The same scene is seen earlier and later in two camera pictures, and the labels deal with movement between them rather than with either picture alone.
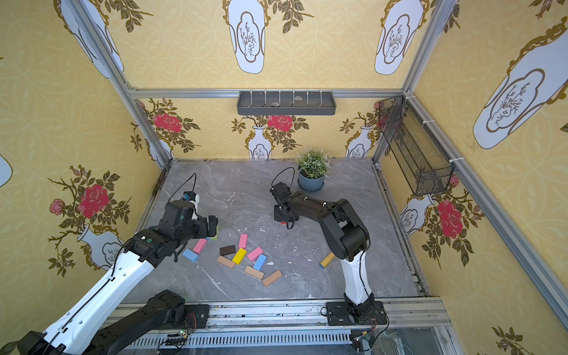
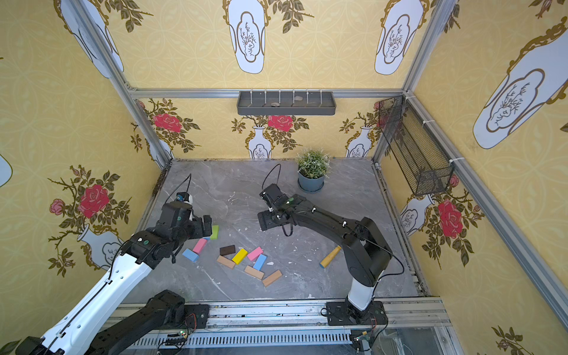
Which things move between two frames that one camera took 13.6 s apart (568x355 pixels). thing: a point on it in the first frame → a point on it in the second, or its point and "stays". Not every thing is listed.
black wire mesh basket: [423, 162] stays
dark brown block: [227, 250] stays
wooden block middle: [254, 272] stays
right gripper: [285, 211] → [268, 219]
